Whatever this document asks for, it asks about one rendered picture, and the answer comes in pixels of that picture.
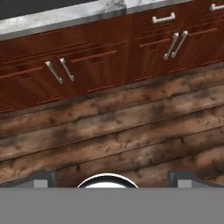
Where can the round white black-rimmed object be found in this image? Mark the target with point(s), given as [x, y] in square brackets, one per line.
[107, 181]

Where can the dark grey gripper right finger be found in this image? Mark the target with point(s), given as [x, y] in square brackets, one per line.
[182, 178]

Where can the red-brown wooden drawer front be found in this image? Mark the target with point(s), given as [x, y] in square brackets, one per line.
[140, 24]
[214, 16]

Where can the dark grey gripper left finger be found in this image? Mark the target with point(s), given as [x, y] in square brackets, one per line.
[43, 178]

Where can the dark sink basin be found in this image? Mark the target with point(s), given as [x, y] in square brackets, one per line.
[35, 6]

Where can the red-brown wooden cupboard door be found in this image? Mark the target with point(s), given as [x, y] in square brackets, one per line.
[201, 48]
[148, 64]
[26, 87]
[99, 73]

